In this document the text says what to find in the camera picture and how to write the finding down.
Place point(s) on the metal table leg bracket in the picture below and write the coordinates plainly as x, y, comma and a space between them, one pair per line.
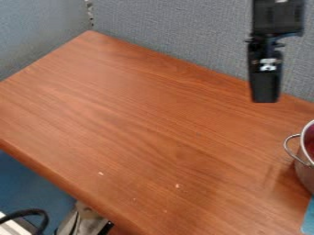
83, 221

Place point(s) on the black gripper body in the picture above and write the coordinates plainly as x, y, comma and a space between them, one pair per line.
276, 19

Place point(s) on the metal pot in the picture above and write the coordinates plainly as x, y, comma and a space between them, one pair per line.
303, 164

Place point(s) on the red object in pot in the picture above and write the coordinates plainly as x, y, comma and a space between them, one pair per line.
308, 141

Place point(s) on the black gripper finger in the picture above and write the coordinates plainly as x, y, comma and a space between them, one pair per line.
264, 73

